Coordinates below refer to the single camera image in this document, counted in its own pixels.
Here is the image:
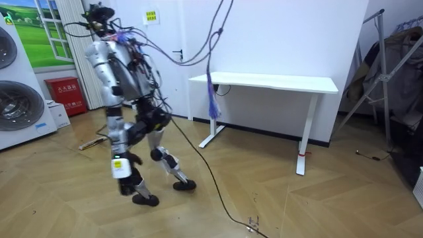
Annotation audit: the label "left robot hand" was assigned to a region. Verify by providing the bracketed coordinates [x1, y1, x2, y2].
[110, 151, 143, 196]

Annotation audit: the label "robot legs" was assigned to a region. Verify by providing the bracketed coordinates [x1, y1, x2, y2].
[126, 98, 198, 208]

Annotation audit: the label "white cardboard box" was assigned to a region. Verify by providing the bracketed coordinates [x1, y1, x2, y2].
[45, 99, 71, 130]

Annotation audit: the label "robot body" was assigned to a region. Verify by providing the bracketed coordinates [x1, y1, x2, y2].
[62, 2, 163, 104]

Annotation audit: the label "red fire equipment box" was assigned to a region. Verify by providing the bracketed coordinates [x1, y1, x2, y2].
[44, 76, 89, 118]

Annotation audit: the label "white washing machine tower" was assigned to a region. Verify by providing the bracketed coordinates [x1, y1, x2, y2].
[0, 13, 59, 151]

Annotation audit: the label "white desk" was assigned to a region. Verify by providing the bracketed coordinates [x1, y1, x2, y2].
[188, 71, 340, 177]

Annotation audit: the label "metal clothes rack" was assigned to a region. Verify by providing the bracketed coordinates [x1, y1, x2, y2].
[336, 9, 423, 150]

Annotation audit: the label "white vented box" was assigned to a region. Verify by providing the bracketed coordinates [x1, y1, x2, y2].
[412, 166, 423, 210]

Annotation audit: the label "hanging clothes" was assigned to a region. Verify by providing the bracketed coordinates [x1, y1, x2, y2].
[343, 25, 423, 133]

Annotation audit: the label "cable bundle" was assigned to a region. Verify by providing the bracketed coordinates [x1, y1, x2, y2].
[110, 0, 235, 120]

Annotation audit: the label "black desk cable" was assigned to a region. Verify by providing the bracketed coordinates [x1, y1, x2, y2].
[213, 83, 232, 98]

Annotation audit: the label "yellow wall sign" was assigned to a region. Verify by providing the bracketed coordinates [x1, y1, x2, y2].
[142, 9, 161, 26]

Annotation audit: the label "landscape wall poster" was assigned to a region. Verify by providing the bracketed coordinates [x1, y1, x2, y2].
[0, 0, 75, 69]

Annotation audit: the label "short black floor cable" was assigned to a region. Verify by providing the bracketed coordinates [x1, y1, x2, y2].
[355, 149, 391, 162]

